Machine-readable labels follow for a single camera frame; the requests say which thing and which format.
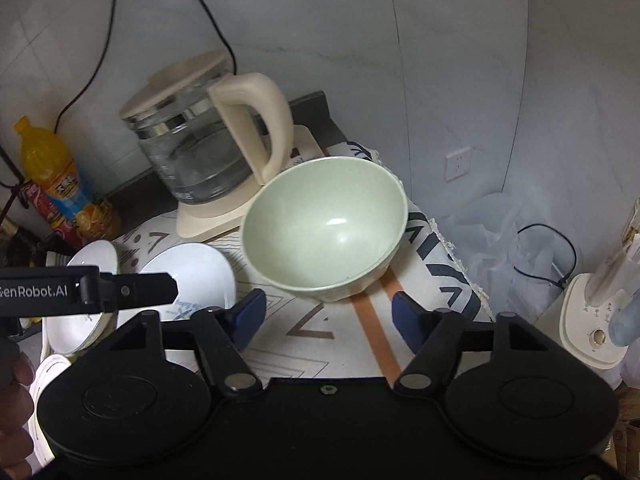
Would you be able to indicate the cardboard box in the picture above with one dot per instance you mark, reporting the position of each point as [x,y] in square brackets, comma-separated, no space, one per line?
[627,435]

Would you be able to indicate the red drink can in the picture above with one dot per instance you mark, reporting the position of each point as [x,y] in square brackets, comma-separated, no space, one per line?
[40,205]

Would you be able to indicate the clear plastic bag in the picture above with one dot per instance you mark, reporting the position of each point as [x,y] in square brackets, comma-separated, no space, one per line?
[500,240]

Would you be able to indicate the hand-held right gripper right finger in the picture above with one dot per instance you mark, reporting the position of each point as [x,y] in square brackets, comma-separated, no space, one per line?
[407,317]

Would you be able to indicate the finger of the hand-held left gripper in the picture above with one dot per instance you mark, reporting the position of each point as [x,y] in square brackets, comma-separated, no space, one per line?
[145,287]

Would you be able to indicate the white bowl blue print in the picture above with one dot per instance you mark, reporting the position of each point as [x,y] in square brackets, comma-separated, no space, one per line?
[195,270]

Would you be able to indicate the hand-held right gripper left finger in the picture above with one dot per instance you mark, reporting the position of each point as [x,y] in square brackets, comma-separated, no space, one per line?
[250,317]

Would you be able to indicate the white wall socket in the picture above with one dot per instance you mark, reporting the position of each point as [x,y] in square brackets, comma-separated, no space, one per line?
[458,164]

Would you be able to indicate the patterned table cloth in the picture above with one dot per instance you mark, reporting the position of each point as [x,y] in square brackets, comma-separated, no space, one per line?
[310,330]

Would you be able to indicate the person's left hand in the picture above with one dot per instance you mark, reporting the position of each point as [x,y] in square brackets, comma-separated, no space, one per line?
[17,420]

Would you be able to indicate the cream appliance base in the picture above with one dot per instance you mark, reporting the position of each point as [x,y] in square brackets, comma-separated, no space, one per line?
[585,330]

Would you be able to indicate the orange juice bottle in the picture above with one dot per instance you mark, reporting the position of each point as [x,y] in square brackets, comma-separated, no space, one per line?
[45,160]

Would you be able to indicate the white plate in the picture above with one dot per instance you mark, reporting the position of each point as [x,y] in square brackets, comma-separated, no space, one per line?
[47,375]

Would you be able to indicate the cream kettle base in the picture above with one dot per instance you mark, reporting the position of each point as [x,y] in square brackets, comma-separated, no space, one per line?
[210,220]

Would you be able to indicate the pale green bowl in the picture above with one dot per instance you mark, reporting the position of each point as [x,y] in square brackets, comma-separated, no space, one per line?
[325,230]

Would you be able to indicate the plain white bowl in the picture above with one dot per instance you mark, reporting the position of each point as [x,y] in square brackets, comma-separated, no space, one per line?
[95,255]

